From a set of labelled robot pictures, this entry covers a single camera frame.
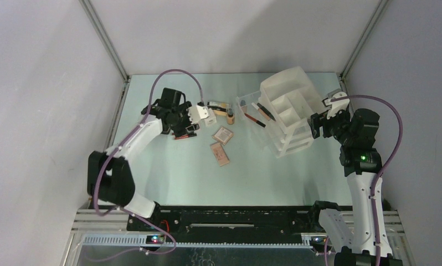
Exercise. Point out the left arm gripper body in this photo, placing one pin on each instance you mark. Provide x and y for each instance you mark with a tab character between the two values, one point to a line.
181	124

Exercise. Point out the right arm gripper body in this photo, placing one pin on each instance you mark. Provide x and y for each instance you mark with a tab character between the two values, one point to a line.
337	126

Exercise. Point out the white plastic drawer organizer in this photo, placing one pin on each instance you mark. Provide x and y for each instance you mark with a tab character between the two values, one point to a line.
291	98

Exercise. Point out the red lip pencil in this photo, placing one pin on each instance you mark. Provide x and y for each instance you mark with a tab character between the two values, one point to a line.
258	122

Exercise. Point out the clear acrylic drawer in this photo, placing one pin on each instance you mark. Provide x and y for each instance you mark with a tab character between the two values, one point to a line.
253	127

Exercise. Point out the black makeup pencil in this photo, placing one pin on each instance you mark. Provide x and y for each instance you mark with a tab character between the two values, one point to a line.
265	110

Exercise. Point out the white tube black cap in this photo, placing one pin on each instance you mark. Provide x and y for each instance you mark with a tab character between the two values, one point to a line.
261	111

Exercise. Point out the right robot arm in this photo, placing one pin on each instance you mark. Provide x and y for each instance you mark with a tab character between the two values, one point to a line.
367	243

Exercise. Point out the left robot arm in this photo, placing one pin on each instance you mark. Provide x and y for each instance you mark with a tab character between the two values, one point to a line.
110	177

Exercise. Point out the square tan makeup compact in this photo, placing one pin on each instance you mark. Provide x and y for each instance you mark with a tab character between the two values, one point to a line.
223	135

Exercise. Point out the tan rectangular makeup palette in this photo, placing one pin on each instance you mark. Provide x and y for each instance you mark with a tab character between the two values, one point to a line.
219	153

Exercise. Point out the red pencil on table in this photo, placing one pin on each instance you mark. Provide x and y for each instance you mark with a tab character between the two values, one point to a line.
186	136

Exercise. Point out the white cosmetic box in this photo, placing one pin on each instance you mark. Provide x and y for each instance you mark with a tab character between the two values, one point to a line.
211	119

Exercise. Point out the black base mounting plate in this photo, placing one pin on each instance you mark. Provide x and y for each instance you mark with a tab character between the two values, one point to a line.
236	224

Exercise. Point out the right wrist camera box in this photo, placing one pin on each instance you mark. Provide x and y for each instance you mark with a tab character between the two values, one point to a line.
336	101

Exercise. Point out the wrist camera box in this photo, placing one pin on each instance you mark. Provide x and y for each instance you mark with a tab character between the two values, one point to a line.
197	113
336	101

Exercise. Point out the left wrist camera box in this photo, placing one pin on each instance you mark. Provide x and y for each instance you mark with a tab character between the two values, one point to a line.
197	113

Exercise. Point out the aluminium frame rail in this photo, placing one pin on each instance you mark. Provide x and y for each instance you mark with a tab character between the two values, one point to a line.
104	37

